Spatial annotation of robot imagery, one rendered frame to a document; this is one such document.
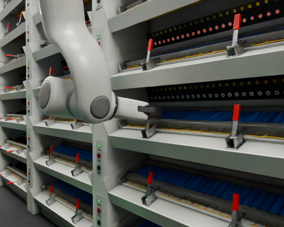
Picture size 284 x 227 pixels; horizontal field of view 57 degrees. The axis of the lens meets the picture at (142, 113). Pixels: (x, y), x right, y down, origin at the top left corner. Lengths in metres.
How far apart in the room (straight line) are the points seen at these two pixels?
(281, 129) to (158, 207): 0.38
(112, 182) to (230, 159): 0.46
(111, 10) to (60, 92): 0.46
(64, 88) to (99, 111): 0.09
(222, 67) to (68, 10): 0.34
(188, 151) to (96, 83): 0.28
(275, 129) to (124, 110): 0.33
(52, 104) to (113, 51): 0.42
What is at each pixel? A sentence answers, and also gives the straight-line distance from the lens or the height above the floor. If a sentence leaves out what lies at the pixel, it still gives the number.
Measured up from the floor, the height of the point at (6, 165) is 0.15.
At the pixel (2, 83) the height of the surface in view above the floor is 0.76.
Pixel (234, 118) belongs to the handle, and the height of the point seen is 0.55.
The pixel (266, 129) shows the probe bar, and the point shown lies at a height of 0.53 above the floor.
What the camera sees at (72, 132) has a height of 0.47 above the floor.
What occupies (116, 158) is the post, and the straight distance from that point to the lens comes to 0.92.
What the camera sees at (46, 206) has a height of 0.10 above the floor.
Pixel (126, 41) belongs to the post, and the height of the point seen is 0.81.
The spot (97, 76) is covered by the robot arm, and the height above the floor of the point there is 0.63.
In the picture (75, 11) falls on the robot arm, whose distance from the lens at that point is 0.57.
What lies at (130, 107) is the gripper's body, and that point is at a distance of 0.65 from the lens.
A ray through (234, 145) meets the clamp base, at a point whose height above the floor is 0.49.
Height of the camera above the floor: 0.57
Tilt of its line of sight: 1 degrees down
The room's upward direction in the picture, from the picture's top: straight up
